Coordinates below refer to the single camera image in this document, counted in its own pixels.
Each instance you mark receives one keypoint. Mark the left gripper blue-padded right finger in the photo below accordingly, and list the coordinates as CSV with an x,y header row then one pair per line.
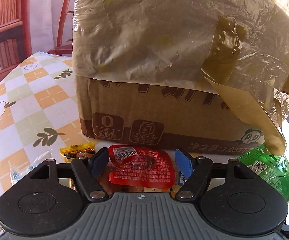
x,y
196,172

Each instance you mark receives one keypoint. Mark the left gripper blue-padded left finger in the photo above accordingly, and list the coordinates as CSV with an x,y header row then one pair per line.
x,y
86,171

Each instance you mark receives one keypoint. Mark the tan biscuit packet blue label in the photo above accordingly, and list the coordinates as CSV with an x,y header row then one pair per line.
x,y
179,182

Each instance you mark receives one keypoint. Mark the green triangle chip bag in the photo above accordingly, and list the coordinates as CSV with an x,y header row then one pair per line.
x,y
271,168

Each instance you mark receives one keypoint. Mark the red snack pouch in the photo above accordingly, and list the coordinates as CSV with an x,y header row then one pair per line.
x,y
141,167

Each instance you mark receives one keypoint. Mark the yellow black candy bar packet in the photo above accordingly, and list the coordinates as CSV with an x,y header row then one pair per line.
x,y
75,151

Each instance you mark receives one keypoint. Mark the clear blue small snack packet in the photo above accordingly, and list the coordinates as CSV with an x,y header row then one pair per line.
x,y
18,172

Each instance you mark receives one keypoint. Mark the checkered floral tablecloth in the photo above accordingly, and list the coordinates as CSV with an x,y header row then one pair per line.
x,y
38,112

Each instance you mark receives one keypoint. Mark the cardboard box with plastic cover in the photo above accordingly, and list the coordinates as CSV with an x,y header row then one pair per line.
x,y
204,75

